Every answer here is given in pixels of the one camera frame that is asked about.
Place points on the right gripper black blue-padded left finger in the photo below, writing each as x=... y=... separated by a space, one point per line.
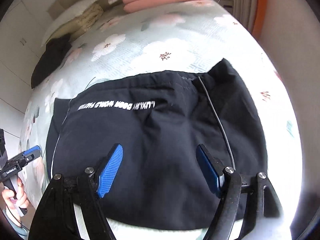
x=55 y=216

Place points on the dark folded clothing pile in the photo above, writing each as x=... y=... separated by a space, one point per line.
x=55 y=52

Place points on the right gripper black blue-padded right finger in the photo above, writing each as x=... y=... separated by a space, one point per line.
x=263 y=211

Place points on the black garment with white stripe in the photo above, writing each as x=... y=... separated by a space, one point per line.
x=159 y=119

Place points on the person's left hand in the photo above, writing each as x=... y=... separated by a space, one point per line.
x=19 y=198

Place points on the orange and beige curtain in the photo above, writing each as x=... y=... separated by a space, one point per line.
x=251 y=14

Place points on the white wardrobe cabinets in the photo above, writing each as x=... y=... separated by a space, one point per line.
x=22 y=30

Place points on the floral quilted bedspread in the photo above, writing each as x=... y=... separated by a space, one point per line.
x=189 y=37

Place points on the teal sleeve left forearm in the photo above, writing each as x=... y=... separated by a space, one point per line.
x=22 y=231

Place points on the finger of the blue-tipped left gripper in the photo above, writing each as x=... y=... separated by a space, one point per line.
x=31 y=154

